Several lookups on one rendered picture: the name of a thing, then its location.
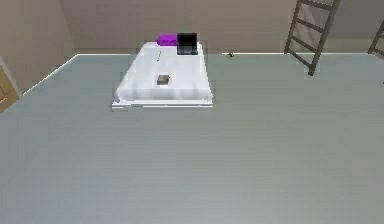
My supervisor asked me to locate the brown wooden door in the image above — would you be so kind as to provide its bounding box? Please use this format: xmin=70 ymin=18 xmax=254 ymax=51
xmin=0 ymin=65 xmax=20 ymax=113

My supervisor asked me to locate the small brown book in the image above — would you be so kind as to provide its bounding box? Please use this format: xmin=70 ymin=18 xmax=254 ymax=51
xmin=156 ymin=74 xmax=171 ymax=86

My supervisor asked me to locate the purple pillow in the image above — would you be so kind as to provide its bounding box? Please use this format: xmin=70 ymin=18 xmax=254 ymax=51
xmin=157 ymin=34 xmax=179 ymax=47

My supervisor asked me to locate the black laptop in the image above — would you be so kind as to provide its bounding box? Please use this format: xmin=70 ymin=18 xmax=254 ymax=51
xmin=176 ymin=32 xmax=198 ymax=56

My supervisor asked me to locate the white bed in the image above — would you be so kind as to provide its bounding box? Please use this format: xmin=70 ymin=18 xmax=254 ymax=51
xmin=111 ymin=41 xmax=214 ymax=110

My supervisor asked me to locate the brown ladder shelf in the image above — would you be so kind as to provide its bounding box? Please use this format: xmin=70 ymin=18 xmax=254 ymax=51
xmin=283 ymin=0 xmax=342 ymax=77
xmin=367 ymin=19 xmax=384 ymax=60

